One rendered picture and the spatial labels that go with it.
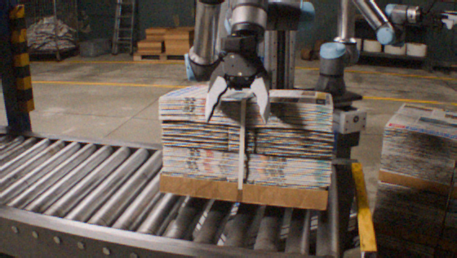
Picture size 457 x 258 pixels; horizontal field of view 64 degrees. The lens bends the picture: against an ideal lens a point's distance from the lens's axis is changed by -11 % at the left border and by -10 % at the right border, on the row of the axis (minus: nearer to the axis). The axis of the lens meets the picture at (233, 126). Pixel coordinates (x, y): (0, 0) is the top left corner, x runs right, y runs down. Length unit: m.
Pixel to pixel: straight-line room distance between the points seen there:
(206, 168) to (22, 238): 0.48
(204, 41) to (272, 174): 0.74
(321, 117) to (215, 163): 0.25
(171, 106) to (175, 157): 0.11
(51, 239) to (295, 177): 0.57
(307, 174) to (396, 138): 0.72
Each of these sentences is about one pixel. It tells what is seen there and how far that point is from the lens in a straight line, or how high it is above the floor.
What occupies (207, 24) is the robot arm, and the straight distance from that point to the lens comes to 1.43.
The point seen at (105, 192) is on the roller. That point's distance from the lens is 1.08.
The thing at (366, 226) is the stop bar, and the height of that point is 0.82.
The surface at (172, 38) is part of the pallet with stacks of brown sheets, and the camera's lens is 7.40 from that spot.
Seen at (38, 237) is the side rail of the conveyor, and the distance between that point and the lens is 0.99.
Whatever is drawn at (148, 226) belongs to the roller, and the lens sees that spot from 0.91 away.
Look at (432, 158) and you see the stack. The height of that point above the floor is 0.74.
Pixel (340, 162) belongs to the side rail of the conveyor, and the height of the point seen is 0.80.
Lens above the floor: 1.29
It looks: 19 degrees down
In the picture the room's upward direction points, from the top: straight up
